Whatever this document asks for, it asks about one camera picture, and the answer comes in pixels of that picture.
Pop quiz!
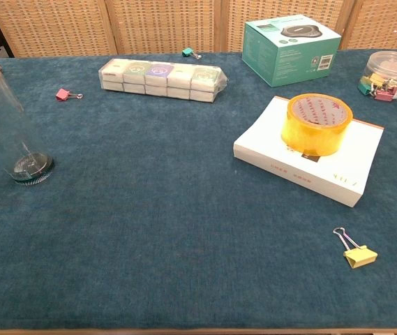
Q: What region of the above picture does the blue table cloth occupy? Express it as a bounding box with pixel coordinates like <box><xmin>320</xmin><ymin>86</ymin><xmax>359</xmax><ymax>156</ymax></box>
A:
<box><xmin>0</xmin><ymin>48</ymin><xmax>397</xmax><ymax>331</ymax></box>

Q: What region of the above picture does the wrapped tissue packet bundle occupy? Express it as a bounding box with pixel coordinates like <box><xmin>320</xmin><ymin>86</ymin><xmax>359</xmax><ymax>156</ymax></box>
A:
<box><xmin>98</xmin><ymin>58</ymin><xmax>230</xmax><ymax>104</ymax></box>

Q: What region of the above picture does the yellow packing tape roll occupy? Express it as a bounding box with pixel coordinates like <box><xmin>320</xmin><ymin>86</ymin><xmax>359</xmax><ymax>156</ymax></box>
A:
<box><xmin>280</xmin><ymin>92</ymin><xmax>354</xmax><ymax>157</ymax></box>

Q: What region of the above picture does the teal cardboard product box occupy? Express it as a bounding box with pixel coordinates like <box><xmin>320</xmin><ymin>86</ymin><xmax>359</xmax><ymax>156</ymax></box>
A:
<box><xmin>241</xmin><ymin>13</ymin><xmax>343</xmax><ymax>88</ymax></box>

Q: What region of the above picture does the wicker screen panel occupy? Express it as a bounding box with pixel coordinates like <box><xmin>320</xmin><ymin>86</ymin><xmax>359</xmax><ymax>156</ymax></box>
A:
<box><xmin>218</xmin><ymin>0</ymin><xmax>355</xmax><ymax>53</ymax></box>
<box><xmin>105</xmin><ymin>0</ymin><xmax>221</xmax><ymax>55</ymax></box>
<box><xmin>339</xmin><ymin>0</ymin><xmax>397</xmax><ymax>52</ymax></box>
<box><xmin>0</xmin><ymin>0</ymin><xmax>118</xmax><ymax>59</ymax></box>

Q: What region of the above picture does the pink binder clip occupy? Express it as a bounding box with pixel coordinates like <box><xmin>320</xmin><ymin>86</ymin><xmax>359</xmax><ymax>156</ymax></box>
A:
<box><xmin>55</xmin><ymin>88</ymin><xmax>84</xmax><ymax>103</ymax></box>

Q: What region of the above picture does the white paperback book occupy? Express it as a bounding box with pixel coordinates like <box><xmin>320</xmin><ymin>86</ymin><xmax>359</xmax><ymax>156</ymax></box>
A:
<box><xmin>233</xmin><ymin>96</ymin><xmax>384</xmax><ymax>209</ymax></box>

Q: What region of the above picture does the green clip inside jar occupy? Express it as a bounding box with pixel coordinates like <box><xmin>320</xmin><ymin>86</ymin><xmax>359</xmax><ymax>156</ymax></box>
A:
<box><xmin>357</xmin><ymin>77</ymin><xmax>374</xmax><ymax>96</ymax></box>

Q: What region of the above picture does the large yellow binder clip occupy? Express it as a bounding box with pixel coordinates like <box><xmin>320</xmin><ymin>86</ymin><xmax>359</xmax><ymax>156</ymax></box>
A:
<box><xmin>332</xmin><ymin>227</ymin><xmax>379</xmax><ymax>269</ymax></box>

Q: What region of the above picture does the pink clip inside jar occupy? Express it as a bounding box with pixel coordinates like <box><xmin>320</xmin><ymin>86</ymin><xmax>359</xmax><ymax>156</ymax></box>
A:
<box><xmin>373</xmin><ymin>90</ymin><xmax>394</xmax><ymax>103</ymax></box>

